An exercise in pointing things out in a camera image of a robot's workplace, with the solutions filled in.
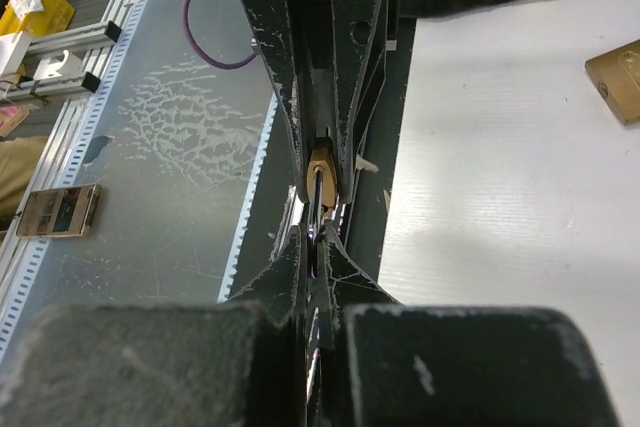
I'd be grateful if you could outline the large brass padlock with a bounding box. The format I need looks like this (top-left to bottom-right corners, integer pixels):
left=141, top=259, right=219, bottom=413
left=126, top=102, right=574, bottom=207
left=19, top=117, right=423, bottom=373
left=585, top=40, right=640, bottom=125

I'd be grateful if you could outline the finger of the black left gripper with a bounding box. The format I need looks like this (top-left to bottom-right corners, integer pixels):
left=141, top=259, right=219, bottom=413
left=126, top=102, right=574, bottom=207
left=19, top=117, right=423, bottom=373
left=241, top=0, right=309, bottom=202
left=331, top=0, right=382, bottom=202

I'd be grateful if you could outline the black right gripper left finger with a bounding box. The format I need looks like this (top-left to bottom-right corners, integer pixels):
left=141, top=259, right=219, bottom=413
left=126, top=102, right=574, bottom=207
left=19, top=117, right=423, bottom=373
left=1, top=227, right=307, bottom=426

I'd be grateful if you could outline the small brass padlock long shackle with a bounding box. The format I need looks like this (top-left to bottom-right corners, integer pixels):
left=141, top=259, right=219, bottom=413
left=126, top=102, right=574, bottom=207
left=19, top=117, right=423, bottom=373
left=307, top=137, right=339, bottom=241

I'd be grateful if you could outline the yellow box with tissue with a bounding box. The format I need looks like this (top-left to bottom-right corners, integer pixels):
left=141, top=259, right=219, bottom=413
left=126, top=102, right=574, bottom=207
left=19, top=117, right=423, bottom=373
left=1, top=0, right=76, bottom=37

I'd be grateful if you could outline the phone on metal surface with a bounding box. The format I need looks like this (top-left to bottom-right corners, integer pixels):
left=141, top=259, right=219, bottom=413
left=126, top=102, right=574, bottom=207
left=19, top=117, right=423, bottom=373
left=16, top=183, right=102, bottom=238

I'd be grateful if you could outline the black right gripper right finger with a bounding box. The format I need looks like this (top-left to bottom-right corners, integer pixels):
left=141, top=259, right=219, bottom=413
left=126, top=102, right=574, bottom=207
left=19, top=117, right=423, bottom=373
left=317, top=229, right=619, bottom=426

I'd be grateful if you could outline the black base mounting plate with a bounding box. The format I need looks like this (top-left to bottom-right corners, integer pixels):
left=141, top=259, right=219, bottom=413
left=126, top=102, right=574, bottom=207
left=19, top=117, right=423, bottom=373
left=218, top=19, right=416, bottom=302

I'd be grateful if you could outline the light blue cable duct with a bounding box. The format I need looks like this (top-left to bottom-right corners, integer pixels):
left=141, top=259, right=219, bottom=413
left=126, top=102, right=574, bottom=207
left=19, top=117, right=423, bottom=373
left=1, top=0, right=148, bottom=353

